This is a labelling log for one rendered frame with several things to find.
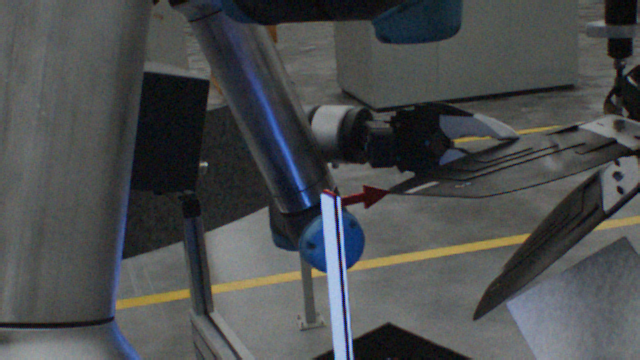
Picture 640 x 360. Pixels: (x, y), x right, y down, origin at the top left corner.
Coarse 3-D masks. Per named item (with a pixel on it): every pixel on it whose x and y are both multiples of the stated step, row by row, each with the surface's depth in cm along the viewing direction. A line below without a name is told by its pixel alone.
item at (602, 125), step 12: (588, 120) 87; (600, 120) 87; (612, 120) 87; (624, 120) 86; (600, 132) 84; (612, 132) 84; (624, 132) 83; (636, 132) 83; (624, 144) 81; (636, 144) 80
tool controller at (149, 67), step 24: (144, 72) 119; (168, 72) 122; (144, 96) 119; (168, 96) 121; (192, 96) 122; (144, 120) 120; (168, 120) 122; (192, 120) 123; (144, 144) 121; (168, 144) 122; (192, 144) 124; (144, 168) 122; (168, 168) 123; (192, 168) 125
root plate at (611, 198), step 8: (624, 160) 95; (632, 160) 93; (608, 168) 98; (616, 168) 96; (624, 168) 94; (632, 168) 92; (608, 176) 97; (624, 176) 93; (632, 176) 91; (608, 184) 96; (616, 184) 94; (624, 184) 92; (632, 184) 90; (608, 192) 94; (616, 192) 93; (624, 192) 91; (632, 192) 89; (608, 200) 93; (616, 200) 92; (624, 200) 90; (608, 208) 92
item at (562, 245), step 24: (600, 168) 99; (576, 192) 102; (600, 192) 95; (552, 216) 104; (576, 216) 97; (600, 216) 92; (528, 240) 107; (552, 240) 99; (576, 240) 94; (504, 264) 112; (528, 264) 100; (504, 288) 102; (480, 312) 102
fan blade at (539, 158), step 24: (504, 144) 86; (528, 144) 82; (552, 144) 81; (576, 144) 80; (600, 144) 79; (432, 168) 87; (456, 168) 80; (480, 168) 78; (504, 168) 77; (528, 168) 75; (552, 168) 75; (576, 168) 74; (408, 192) 77; (432, 192) 73; (456, 192) 70; (480, 192) 69; (504, 192) 67
